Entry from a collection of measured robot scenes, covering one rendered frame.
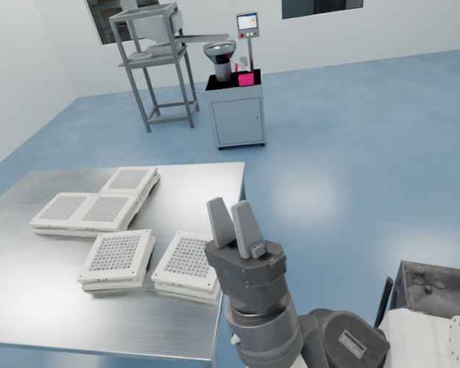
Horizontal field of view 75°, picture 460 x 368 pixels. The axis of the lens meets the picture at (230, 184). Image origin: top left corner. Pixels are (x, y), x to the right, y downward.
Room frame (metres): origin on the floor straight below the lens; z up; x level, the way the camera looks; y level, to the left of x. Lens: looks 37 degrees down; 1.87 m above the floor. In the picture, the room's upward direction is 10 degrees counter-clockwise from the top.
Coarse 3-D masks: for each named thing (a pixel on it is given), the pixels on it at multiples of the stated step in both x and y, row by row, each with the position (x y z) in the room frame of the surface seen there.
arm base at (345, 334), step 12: (312, 312) 0.35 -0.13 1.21; (336, 312) 0.29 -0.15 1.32; (348, 312) 0.29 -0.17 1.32; (324, 324) 0.27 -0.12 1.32; (336, 324) 0.27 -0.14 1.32; (348, 324) 0.27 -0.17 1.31; (360, 324) 0.26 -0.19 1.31; (324, 336) 0.26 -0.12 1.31; (336, 336) 0.25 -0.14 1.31; (348, 336) 0.25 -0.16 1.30; (360, 336) 0.25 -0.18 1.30; (372, 336) 0.25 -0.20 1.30; (324, 348) 0.24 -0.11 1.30; (336, 348) 0.24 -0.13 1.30; (348, 348) 0.24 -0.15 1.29; (360, 348) 0.23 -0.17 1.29; (372, 348) 0.23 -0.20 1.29; (384, 348) 0.23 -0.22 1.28; (336, 360) 0.22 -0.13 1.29; (348, 360) 0.22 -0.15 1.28; (360, 360) 0.22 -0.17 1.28; (372, 360) 0.22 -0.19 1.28
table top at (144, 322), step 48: (48, 192) 1.55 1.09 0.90; (96, 192) 1.46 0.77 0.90; (192, 192) 1.29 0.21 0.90; (240, 192) 1.23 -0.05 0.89; (0, 240) 1.18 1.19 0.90; (48, 240) 1.12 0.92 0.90; (0, 288) 0.87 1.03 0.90; (48, 288) 0.82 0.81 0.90; (144, 288) 0.74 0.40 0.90; (0, 336) 0.65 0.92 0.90; (48, 336) 0.61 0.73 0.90; (96, 336) 0.58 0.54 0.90; (144, 336) 0.55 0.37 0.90; (192, 336) 0.52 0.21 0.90
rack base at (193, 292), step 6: (216, 282) 0.69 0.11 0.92; (156, 288) 0.72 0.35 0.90; (162, 288) 0.71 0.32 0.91; (168, 288) 0.70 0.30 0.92; (174, 288) 0.69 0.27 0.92; (180, 288) 0.69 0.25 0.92; (186, 288) 0.68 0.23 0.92; (192, 288) 0.68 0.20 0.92; (216, 288) 0.66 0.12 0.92; (186, 294) 0.67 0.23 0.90; (192, 294) 0.66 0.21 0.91; (198, 294) 0.66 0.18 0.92; (204, 294) 0.65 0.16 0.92; (216, 294) 0.65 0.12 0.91
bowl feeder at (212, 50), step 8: (224, 40) 3.67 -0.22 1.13; (232, 40) 3.59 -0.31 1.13; (208, 48) 3.63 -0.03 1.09; (216, 48) 3.66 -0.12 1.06; (224, 48) 3.33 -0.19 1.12; (232, 48) 3.38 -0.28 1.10; (208, 56) 3.42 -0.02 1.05; (216, 56) 3.35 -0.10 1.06; (224, 56) 3.35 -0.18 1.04; (216, 64) 3.45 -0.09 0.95; (224, 64) 3.41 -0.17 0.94; (240, 64) 3.39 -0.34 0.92; (216, 72) 3.46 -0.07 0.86; (224, 72) 3.41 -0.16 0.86; (224, 80) 3.41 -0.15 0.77
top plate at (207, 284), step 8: (184, 232) 0.93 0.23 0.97; (192, 232) 0.92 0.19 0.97; (176, 240) 0.89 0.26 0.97; (168, 248) 0.85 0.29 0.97; (200, 248) 0.82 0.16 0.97; (168, 256) 0.81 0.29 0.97; (160, 264) 0.78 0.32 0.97; (192, 264) 0.75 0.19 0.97; (160, 272) 0.74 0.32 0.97; (168, 272) 0.73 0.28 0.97; (176, 272) 0.73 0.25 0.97; (192, 272) 0.72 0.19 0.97; (208, 272) 0.70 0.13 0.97; (160, 280) 0.71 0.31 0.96; (168, 280) 0.70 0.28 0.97; (176, 280) 0.69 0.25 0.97; (184, 280) 0.69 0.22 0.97; (192, 280) 0.68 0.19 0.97; (200, 280) 0.67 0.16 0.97; (208, 280) 0.67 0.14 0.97; (216, 280) 0.67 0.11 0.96; (200, 288) 0.65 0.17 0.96; (208, 288) 0.64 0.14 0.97
